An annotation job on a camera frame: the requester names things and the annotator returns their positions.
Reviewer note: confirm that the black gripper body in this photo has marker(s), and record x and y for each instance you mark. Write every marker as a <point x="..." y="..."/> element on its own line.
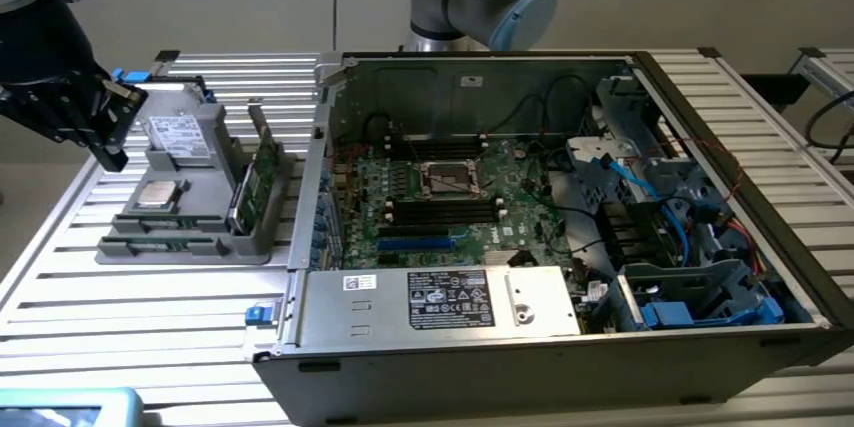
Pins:
<point x="47" y="42"/>

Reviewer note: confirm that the blue case latch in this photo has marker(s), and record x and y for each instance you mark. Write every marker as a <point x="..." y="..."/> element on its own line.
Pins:
<point x="260" y="314"/>

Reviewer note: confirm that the green RAM stick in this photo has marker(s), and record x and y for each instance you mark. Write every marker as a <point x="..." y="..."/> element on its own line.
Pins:
<point x="167" y="222"/>

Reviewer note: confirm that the blue disk carrier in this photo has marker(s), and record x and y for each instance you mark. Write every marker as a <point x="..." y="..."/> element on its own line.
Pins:
<point x="129" y="75"/>

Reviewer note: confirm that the metal slat side table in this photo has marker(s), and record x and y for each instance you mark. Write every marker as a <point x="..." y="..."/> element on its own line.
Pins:
<point x="827" y="72"/>

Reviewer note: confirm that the disk with white label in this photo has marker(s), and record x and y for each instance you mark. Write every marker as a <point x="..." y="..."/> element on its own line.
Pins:
<point x="179" y="137"/>

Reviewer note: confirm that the silver power supply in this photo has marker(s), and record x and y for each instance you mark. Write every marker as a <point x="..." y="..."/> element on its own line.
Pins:
<point x="380" y="312"/>

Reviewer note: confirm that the silver chipset heatsink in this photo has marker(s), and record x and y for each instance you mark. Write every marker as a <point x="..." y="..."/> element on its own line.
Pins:
<point x="502" y="259"/>

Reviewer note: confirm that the silver CPU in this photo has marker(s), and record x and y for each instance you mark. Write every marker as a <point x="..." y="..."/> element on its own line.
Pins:
<point x="157" y="194"/>

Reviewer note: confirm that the silver drive cage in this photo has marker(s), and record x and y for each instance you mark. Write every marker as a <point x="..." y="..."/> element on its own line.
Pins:
<point x="614" y="147"/>

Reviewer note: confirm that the green graphics card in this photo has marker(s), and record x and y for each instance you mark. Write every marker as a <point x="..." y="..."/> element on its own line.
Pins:
<point x="256" y="182"/>

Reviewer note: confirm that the CPU socket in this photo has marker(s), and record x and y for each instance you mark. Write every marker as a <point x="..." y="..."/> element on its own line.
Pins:
<point x="450" y="179"/>

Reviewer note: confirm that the blue expansion slot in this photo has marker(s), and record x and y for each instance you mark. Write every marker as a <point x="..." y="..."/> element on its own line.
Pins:
<point x="416" y="244"/>

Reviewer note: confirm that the black open PC case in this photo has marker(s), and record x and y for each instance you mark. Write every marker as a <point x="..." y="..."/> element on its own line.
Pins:
<point x="467" y="382"/>

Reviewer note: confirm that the black expansion slot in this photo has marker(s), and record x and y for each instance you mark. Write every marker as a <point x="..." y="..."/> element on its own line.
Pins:
<point x="414" y="232"/>

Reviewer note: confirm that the black RAM slot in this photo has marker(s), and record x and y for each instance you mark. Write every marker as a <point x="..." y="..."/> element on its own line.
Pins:
<point x="434" y="143"/>
<point x="443" y="221"/>
<point x="443" y="209"/>
<point x="443" y="215"/>
<point x="443" y="203"/>
<point x="434" y="149"/>
<point x="434" y="155"/>
<point x="434" y="137"/>

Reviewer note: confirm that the green motherboard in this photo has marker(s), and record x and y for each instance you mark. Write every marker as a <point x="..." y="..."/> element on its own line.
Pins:
<point x="514" y="207"/>

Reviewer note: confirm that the grey parts rack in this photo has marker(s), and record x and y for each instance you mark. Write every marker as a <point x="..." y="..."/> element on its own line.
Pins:
<point x="200" y="242"/>

